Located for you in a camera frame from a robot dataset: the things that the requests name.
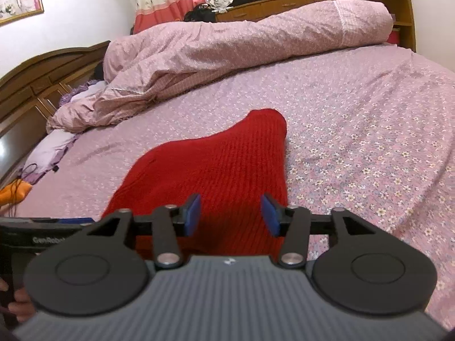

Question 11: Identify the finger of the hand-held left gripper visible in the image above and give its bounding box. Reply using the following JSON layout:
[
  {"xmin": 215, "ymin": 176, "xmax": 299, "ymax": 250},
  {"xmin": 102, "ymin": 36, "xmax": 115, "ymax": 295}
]
[{"xmin": 53, "ymin": 217, "xmax": 96, "ymax": 227}]

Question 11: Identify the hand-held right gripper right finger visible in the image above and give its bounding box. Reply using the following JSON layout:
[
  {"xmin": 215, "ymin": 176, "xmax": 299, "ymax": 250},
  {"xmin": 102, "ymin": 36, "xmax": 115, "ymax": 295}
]
[{"xmin": 260, "ymin": 194, "xmax": 375, "ymax": 269}]

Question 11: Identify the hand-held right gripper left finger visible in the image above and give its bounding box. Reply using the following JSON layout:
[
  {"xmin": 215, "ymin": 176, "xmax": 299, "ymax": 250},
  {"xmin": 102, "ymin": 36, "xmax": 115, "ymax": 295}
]
[{"xmin": 87, "ymin": 194, "xmax": 202, "ymax": 269}]

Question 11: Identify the red knit cardigan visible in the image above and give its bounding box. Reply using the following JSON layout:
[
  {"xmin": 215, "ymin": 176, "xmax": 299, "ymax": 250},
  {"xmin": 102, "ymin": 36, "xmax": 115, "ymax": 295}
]
[{"xmin": 101, "ymin": 108, "xmax": 289, "ymax": 260}]

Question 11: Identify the black clothes pile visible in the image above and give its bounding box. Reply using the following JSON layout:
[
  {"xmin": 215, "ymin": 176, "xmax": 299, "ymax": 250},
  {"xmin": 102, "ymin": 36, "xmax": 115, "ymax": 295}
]
[{"xmin": 184, "ymin": 0, "xmax": 271, "ymax": 22}]

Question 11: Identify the person's left hand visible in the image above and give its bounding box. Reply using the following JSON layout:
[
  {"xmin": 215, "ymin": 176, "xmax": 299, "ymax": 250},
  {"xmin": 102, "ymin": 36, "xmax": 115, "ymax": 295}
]
[{"xmin": 0, "ymin": 277, "xmax": 36, "ymax": 325}]

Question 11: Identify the orange object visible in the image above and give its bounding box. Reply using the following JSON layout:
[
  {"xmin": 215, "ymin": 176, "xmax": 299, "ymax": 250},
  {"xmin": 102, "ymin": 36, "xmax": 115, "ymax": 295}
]
[{"xmin": 0, "ymin": 178, "xmax": 33, "ymax": 207}]

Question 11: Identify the lilac pillow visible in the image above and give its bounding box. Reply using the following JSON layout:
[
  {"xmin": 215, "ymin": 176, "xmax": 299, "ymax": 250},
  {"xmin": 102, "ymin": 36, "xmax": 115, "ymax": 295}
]
[{"xmin": 23, "ymin": 128, "xmax": 84, "ymax": 182}]

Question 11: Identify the pink floral bed sheet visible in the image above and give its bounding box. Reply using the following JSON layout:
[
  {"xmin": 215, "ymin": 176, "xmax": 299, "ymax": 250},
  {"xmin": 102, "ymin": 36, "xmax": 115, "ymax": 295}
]
[{"xmin": 0, "ymin": 43, "xmax": 455, "ymax": 331}]

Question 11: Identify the wooden bed headboard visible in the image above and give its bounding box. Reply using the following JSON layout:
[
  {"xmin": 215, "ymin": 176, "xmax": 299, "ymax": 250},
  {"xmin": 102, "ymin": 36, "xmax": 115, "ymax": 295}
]
[{"xmin": 0, "ymin": 40, "xmax": 111, "ymax": 185}]

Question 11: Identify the pink floral duvet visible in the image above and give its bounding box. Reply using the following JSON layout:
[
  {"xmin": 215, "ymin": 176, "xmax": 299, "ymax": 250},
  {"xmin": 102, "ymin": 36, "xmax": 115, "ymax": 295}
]
[{"xmin": 46, "ymin": 0, "xmax": 394, "ymax": 135}]

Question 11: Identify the wooden shelf cabinet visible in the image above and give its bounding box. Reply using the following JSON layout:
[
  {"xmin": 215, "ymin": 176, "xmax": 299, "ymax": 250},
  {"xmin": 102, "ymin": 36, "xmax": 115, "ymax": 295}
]
[{"xmin": 213, "ymin": 0, "xmax": 417, "ymax": 53}]

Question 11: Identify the black cable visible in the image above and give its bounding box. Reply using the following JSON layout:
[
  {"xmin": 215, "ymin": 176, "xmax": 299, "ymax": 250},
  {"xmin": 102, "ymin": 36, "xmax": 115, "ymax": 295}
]
[{"xmin": 9, "ymin": 163, "xmax": 39, "ymax": 217}]

